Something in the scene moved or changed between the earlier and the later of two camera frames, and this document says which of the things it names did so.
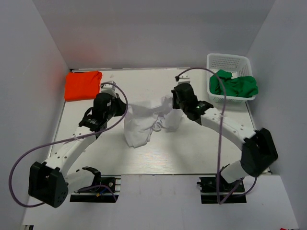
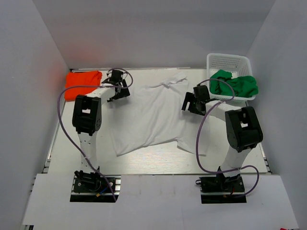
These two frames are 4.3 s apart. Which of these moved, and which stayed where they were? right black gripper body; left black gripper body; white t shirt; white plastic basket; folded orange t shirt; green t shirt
Moved: right black gripper body; white t shirt; left black gripper body
Stayed: white plastic basket; folded orange t shirt; green t shirt
